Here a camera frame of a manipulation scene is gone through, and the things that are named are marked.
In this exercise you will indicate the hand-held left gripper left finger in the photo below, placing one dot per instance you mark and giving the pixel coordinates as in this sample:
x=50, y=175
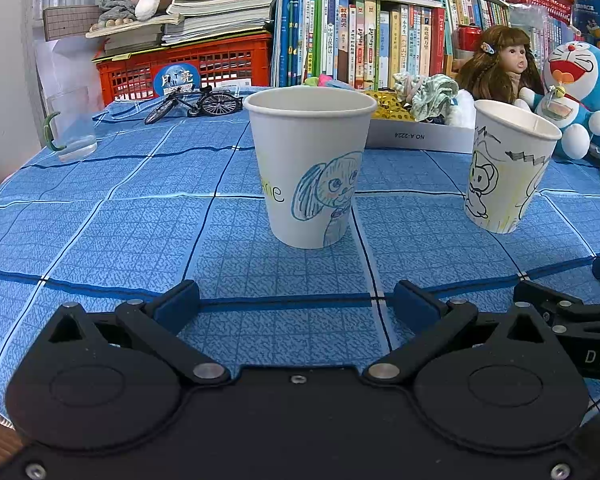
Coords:
x=177, y=305

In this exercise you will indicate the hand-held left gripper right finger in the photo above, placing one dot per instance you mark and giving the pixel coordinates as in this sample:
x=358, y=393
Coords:
x=415, y=305

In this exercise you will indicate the white box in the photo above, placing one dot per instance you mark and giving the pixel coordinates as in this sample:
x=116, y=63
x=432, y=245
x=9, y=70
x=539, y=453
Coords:
x=415, y=135

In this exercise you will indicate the white plush toy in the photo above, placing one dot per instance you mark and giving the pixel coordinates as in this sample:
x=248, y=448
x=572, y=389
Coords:
x=460, y=110

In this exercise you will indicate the green striped scrunchie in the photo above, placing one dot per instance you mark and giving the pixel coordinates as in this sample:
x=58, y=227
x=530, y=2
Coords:
x=432, y=92

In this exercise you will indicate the pink scrunchie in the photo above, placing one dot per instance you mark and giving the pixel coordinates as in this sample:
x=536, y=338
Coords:
x=325, y=80

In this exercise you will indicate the blue checked tablecloth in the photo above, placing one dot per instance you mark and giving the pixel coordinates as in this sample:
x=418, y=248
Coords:
x=130, y=210

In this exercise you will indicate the paper cup with cat drawing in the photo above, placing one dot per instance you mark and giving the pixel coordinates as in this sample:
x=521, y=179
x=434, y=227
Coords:
x=505, y=160

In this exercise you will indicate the paper cup with elephant drawing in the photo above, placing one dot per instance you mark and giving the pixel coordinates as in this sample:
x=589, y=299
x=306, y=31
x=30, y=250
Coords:
x=305, y=160

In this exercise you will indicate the black toy bicycle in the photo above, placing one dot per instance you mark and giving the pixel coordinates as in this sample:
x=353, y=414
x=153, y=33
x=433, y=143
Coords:
x=215, y=105

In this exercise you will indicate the blue cat plush toy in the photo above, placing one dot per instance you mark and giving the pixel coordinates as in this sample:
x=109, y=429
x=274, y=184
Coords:
x=580, y=65

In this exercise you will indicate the round blue card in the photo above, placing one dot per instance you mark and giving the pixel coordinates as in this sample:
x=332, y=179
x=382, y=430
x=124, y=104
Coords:
x=176, y=80

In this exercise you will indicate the brown haired doll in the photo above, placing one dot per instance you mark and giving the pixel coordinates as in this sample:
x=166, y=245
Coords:
x=510, y=55

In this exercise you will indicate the red plastic crate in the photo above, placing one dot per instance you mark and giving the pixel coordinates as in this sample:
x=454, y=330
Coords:
x=230, y=62

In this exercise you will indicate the red tin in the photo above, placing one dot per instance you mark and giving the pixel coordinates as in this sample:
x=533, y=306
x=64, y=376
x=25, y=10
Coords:
x=469, y=37

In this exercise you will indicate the row of books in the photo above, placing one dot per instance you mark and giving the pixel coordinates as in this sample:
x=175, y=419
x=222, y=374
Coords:
x=370, y=35

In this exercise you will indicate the beige beaded roller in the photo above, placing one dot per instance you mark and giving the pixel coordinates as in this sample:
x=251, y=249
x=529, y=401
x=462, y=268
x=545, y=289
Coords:
x=111, y=23

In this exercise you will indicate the stack of books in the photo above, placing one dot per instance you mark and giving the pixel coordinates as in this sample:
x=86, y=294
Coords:
x=215, y=15

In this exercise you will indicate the gridded board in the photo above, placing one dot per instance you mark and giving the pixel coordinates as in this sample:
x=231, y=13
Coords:
x=67, y=24

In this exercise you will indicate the grey cloth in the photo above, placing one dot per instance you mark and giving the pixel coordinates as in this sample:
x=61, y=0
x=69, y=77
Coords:
x=115, y=5

